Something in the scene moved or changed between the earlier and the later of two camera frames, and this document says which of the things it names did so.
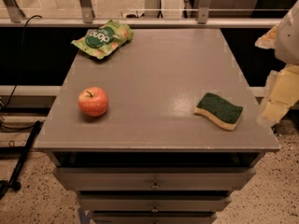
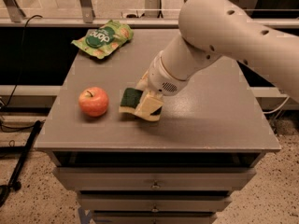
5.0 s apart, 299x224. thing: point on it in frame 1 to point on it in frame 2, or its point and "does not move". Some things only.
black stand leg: (14, 184) does not move
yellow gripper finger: (267, 40) to (143, 82)
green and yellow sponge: (220, 111) to (130, 100)
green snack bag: (106, 39) does not move
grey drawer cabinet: (151, 158) does not move
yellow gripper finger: (282, 96) to (150, 102)
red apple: (92, 101) does not move
